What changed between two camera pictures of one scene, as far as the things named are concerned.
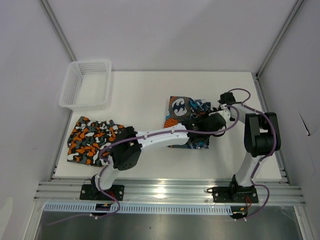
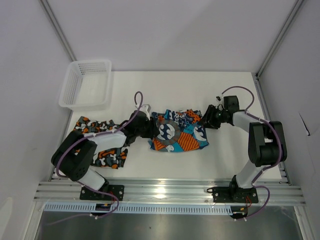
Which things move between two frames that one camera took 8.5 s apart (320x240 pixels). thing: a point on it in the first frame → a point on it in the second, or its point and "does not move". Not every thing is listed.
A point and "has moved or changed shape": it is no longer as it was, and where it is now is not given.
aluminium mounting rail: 269,194 does not move
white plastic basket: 87,86 does not move
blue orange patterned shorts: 181,109 has moved or changed shape
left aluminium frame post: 58,28 does not move
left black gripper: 200,137 → 152,128
